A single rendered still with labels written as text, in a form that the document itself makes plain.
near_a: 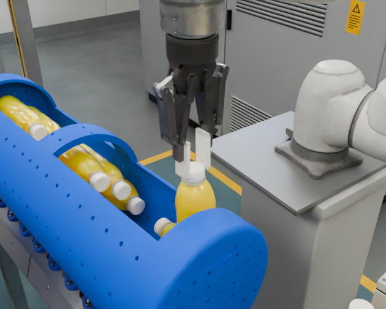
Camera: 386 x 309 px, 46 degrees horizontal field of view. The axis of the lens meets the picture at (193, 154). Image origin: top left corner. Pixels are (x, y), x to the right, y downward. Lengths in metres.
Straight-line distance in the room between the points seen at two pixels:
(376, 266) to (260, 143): 1.36
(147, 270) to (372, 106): 0.68
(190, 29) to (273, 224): 0.84
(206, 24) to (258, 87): 2.19
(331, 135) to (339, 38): 1.18
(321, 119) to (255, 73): 1.62
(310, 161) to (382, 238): 1.53
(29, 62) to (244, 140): 1.02
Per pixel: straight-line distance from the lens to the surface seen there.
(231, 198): 2.81
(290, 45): 2.54
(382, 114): 1.11
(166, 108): 0.65
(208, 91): 0.68
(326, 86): 1.16
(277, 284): 1.47
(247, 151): 1.31
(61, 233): 0.85
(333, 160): 1.26
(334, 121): 1.17
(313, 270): 1.33
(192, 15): 0.60
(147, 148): 3.32
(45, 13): 5.90
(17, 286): 1.89
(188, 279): 0.69
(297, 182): 1.20
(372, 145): 1.15
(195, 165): 0.75
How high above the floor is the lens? 1.69
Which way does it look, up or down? 32 degrees down
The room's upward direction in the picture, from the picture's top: straight up
